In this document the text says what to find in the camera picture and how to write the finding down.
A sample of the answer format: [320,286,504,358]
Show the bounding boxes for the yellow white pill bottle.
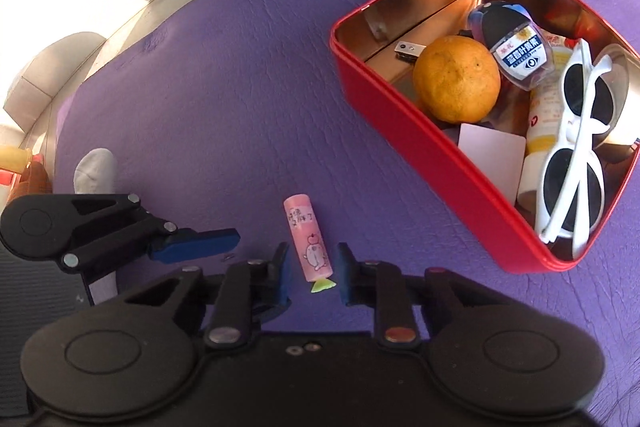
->
[516,46,572,212]

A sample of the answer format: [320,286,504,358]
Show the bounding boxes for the white card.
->
[458,124,526,205]

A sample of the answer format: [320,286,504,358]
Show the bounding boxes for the white sunglasses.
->
[535,39,615,259]

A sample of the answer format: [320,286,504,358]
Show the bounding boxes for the white sock foot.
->
[72,147,120,306]

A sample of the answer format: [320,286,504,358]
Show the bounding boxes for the black capped clear jar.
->
[468,1,555,91]

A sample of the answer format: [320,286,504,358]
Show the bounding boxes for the purple padded mat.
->
[54,0,639,426]

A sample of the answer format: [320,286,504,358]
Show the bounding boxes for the silver nail clipper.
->
[394,41,425,64]

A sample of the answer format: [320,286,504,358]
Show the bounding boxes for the pink cartoon tube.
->
[283,194,336,294]

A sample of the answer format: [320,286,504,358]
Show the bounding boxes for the orange fruit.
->
[412,36,501,124]

